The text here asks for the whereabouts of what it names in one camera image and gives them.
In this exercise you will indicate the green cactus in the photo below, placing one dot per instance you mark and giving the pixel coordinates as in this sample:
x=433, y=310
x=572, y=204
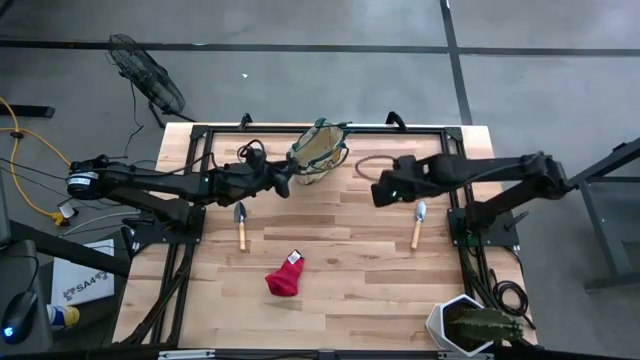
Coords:
x=485, y=325

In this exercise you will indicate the black side desk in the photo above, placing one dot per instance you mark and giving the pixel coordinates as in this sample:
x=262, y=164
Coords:
x=30, y=270

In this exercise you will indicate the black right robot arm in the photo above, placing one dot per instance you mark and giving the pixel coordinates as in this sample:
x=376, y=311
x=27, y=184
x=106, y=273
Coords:
x=500, y=167

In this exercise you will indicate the black floor bar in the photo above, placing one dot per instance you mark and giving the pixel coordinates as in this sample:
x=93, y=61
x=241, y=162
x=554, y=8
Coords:
x=30, y=111

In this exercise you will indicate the blue yellow small item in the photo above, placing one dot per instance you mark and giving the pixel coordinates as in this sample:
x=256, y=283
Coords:
x=67, y=316

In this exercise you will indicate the white faceted planter pot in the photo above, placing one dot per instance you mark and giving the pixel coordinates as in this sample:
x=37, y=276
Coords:
x=437, y=325

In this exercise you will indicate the black computer mouse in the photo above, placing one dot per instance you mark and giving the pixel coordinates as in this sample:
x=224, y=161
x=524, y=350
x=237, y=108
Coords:
x=20, y=315

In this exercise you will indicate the silver metal bracket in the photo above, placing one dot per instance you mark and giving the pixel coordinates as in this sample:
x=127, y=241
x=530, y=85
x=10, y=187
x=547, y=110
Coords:
x=185, y=355

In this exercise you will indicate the white printed cardboard box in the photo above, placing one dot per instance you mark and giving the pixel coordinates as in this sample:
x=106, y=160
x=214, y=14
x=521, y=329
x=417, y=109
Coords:
x=75, y=275

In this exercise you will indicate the black floor fan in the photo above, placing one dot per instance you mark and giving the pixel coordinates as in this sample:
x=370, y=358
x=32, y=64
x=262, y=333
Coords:
x=150, y=80

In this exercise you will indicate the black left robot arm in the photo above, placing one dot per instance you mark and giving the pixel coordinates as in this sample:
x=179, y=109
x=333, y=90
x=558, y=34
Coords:
x=150, y=180

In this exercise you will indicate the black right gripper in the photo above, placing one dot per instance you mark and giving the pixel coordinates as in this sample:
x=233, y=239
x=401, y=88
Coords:
x=395, y=185

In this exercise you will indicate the beige green canvas gardening bag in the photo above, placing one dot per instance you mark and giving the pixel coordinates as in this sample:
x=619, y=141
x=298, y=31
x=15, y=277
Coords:
x=320, y=150

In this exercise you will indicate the red gardening glove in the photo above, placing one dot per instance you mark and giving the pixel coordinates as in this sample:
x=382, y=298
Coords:
x=285, y=280

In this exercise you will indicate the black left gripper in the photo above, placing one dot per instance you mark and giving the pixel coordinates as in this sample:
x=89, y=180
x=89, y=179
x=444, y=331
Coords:
x=250, y=179

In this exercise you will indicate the black metal side stand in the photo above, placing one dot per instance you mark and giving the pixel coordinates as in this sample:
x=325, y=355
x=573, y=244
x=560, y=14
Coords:
x=607, y=240

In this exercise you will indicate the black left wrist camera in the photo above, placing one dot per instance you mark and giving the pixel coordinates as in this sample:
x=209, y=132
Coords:
x=256, y=159

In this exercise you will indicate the white tagged power plug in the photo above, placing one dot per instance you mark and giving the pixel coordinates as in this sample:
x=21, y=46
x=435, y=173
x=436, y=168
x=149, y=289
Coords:
x=66, y=210

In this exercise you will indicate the black metal table frame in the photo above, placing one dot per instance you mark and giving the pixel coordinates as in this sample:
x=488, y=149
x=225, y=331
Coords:
x=240, y=131

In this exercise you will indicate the black diagonal floor beam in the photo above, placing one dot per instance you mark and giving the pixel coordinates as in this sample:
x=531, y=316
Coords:
x=75, y=250

